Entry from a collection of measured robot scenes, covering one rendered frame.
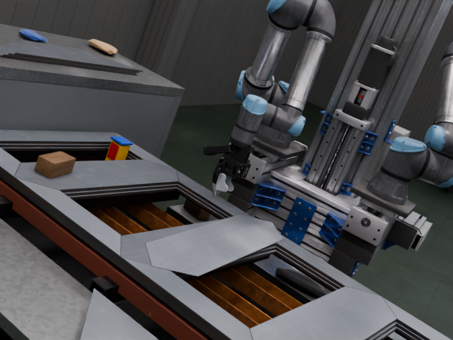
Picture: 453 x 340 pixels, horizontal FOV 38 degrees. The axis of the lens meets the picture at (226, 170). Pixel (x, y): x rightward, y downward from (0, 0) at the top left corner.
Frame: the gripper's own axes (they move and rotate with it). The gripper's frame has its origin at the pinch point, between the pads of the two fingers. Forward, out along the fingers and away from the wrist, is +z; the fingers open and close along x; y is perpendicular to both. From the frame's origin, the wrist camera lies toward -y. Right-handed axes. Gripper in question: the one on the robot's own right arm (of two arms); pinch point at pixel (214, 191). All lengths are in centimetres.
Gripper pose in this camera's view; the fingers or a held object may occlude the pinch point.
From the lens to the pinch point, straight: 223.0
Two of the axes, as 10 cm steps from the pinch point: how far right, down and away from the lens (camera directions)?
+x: 5.5, -0.3, 8.4
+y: 7.6, 4.4, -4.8
